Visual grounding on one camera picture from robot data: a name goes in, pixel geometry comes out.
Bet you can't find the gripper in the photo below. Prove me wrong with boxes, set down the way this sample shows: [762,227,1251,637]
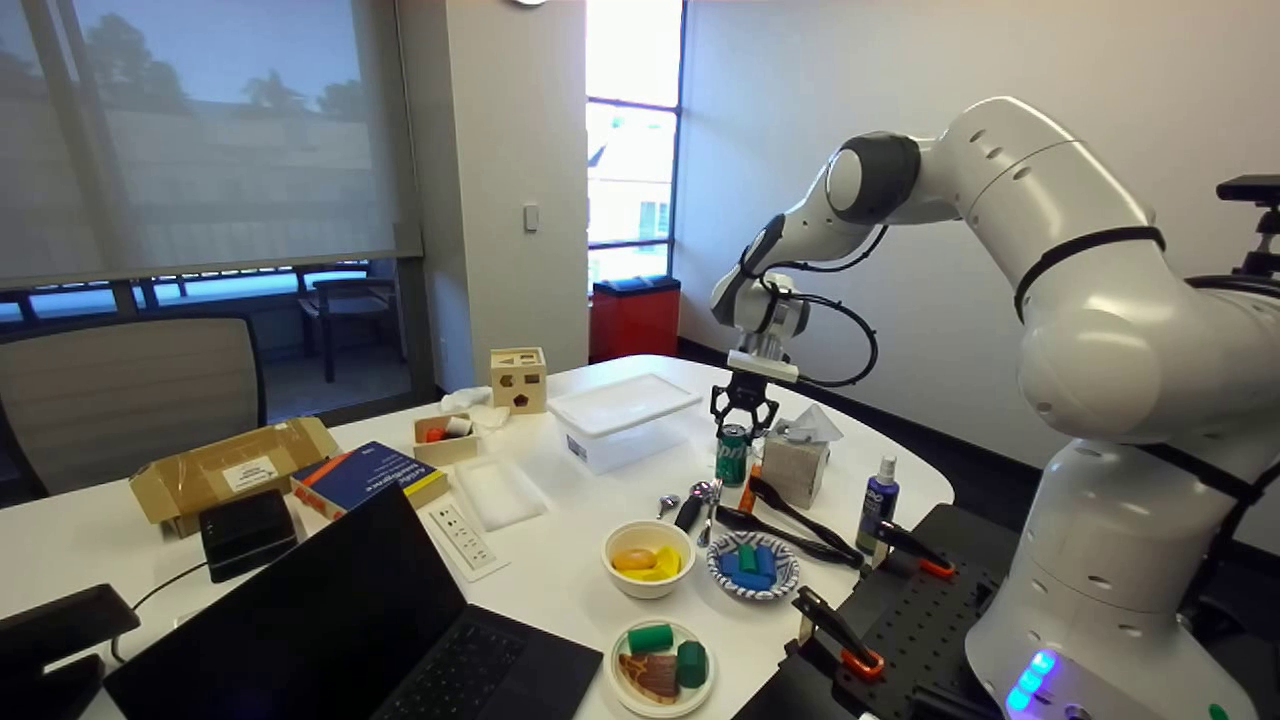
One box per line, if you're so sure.
[710,370,782,440]

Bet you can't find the green soda can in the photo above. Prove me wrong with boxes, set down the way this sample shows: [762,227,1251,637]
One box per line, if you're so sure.
[715,423,752,489]

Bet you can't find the black laptop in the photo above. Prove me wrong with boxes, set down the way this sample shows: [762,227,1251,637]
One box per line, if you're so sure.
[102,482,606,720]

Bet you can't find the grey tissue box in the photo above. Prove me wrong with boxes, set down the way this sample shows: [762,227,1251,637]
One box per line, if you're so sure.
[761,404,844,511]

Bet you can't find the clear plastic container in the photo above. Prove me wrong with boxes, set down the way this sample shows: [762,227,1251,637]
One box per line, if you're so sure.
[545,373,705,476]

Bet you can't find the black tongs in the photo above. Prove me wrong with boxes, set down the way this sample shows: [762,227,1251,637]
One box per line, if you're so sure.
[714,475,867,572]

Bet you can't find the red bin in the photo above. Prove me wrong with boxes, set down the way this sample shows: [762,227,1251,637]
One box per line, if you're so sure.
[588,274,684,365]

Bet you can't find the heap of blue blocks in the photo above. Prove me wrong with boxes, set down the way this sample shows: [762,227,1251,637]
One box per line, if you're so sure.
[719,543,779,593]

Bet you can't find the blue spray bottle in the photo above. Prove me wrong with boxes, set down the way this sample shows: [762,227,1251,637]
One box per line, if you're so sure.
[856,455,901,557]

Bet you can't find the blue striped bowl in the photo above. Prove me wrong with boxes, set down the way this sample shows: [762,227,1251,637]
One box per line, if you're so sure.
[705,530,802,602]

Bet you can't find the white bowl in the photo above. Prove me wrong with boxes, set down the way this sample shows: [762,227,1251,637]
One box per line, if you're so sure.
[601,519,698,601]

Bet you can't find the black clamp orange tips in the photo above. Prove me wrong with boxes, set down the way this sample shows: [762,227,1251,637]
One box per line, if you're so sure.
[873,519,959,582]
[789,585,888,684]

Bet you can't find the wooden shape sorter box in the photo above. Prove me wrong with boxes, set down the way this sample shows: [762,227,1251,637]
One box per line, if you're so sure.
[488,346,549,416]

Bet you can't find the clear plastic lid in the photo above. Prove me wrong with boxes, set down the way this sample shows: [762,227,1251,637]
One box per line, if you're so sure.
[454,457,550,534]

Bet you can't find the white cloth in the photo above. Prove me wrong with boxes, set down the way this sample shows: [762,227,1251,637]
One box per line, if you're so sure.
[439,385,512,432]

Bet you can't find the narrow window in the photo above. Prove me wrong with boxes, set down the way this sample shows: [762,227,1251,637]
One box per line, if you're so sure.
[584,0,688,293]

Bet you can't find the brown toy steak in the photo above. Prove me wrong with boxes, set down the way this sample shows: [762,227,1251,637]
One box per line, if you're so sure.
[617,652,682,705]

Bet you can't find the small wooden tray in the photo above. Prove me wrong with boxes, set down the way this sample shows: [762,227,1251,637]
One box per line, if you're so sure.
[412,411,480,468]

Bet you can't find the white power outlet plate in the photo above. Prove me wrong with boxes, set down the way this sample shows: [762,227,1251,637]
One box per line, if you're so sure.
[419,496,512,584]

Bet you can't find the blue and orange book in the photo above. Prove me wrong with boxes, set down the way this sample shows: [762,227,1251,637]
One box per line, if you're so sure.
[289,440,450,522]

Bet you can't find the dark outdoor chair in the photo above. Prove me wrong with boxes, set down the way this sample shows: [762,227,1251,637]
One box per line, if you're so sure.
[297,274,407,385]

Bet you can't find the small black box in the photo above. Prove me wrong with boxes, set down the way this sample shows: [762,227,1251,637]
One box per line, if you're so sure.
[198,488,300,585]

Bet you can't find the cardboard box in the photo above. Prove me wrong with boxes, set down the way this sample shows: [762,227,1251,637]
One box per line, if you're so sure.
[128,416,342,540]

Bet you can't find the window with roller blind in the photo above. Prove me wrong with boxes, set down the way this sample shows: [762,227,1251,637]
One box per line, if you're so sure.
[0,0,438,426]

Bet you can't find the beige office chair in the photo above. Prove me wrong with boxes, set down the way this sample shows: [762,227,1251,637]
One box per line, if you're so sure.
[0,312,269,503]

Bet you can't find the black flat device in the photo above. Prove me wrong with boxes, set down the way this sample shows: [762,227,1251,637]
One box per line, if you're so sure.
[0,583,142,720]

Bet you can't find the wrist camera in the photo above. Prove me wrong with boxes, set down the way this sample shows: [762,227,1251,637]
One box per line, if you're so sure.
[726,350,801,385]

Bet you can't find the black handled utensil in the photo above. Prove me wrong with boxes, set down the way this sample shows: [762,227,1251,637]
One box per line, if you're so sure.
[674,480,714,535]

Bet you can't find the camera on mount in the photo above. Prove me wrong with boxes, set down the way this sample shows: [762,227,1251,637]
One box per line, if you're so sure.
[1214,174,1280,283]

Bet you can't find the black cable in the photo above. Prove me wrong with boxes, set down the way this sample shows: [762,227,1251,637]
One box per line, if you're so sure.
[108,559,212,665]

